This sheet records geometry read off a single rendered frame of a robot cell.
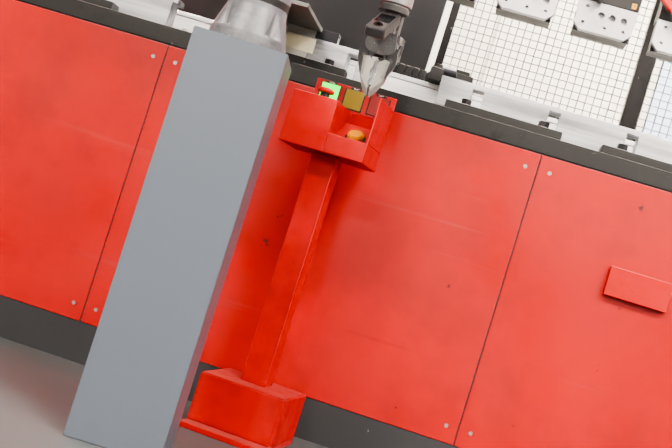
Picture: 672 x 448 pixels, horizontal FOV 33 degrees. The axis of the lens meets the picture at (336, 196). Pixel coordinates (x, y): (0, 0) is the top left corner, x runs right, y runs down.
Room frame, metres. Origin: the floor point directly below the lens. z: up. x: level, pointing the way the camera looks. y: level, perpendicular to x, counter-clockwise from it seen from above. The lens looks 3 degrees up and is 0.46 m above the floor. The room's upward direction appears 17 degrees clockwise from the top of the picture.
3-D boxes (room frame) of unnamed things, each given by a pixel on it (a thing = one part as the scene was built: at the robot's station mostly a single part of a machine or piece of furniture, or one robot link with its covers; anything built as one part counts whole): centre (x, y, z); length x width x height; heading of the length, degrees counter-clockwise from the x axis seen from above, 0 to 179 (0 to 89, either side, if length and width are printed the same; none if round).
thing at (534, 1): (2.85, -0.32, 1.26); 0.15 x 0.09 x 0.17; 82
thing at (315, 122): (2.56, 0.05, 0.75); 0.20 x 0.16 x 0.18; 76
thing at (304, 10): (2.79, 0.27, 1.00); 0.26 x 0.18 x 0.01; 172
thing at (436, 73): (3.03, -0.20, 1.01); 0.26 x 0.12 x 0.05; 172
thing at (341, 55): (2.93, 0.19, 0.92); 0.39 x 0.06 x 0.10; 82
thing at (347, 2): (3.47, 0.41, 1.12); 1.13 x 0.02 x 0.44; 82
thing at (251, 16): (2.12, 0.25, 0.82); 0.15 x 0.15 x 0.10
